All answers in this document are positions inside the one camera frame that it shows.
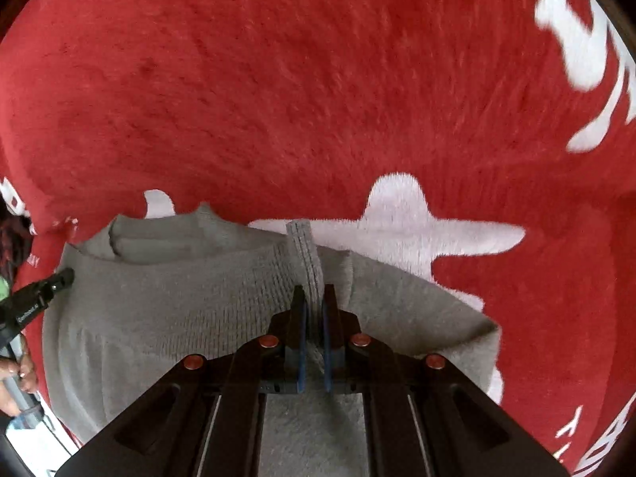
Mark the red printed blanket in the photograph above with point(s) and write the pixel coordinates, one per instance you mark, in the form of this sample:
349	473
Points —
298	84

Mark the grey knit sweater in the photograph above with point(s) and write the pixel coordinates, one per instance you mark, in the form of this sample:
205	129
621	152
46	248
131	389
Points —
149	308

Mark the person's left hand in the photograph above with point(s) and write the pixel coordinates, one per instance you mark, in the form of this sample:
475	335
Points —
27	375

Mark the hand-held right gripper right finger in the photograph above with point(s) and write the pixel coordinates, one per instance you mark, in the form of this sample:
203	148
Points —
328	353

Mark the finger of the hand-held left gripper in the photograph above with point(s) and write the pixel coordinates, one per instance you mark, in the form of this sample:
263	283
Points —
58	279

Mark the light green cloth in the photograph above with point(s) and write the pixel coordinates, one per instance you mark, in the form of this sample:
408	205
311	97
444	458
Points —
3	288

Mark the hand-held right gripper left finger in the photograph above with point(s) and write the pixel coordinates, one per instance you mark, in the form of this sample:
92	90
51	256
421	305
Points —
300	348

